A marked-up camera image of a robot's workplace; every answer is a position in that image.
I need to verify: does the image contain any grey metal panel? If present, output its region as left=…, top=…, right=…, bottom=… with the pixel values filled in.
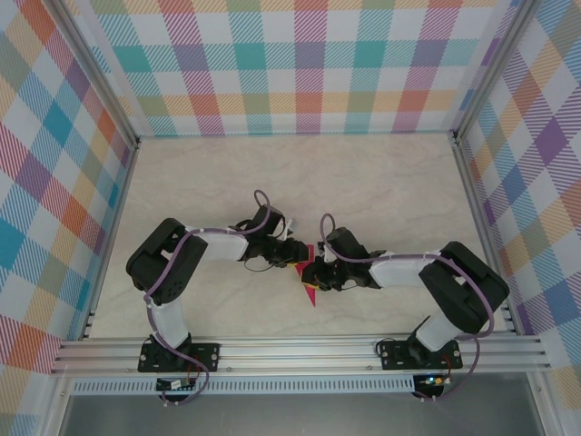
left=58, top=392, right=546, bottom=436

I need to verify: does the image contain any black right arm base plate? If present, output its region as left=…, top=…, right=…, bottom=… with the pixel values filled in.
left=379, top=340, right=463, bottom=372

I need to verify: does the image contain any small dark circuit board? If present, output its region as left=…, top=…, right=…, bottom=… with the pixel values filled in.
left=155, top=377, right=196, bottom=391

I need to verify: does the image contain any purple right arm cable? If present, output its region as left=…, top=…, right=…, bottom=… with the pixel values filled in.
left=319, top=212, right=497, bottom=403

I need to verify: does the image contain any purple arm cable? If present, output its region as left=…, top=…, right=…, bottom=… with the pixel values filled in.
left=319, top=212, right=497, bottom=403
left=143, top=188, right=273, bottom=408

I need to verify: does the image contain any aluminium table side rail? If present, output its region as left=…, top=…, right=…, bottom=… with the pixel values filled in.
left=452, top=134, right=521, bottom=337
left=79, top=138, right=142, bottom=342

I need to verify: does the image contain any pink square paper sheet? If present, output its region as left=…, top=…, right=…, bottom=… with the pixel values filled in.
left=293, top=243, right=319, bottom=310

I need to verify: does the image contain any slotted grey cable duct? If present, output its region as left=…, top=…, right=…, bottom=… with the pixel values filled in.
left=71, top=379, right=417, bottom=395

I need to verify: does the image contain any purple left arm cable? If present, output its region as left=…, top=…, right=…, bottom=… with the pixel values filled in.
left=143, top=188, right=273, bottom=408

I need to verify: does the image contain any aluminium frame post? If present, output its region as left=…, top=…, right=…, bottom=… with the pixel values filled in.
left=452, top=0, right=542, bottom=143
left=44, top=0, right=142, bottom=151

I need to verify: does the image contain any long aluminium mounting rail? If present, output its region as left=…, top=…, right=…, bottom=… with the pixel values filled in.
left=50, top=333, right=551, bottom=376

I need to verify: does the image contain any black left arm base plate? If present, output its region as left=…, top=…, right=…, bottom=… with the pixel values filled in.
left=138, top=342, right=222, bottom=373

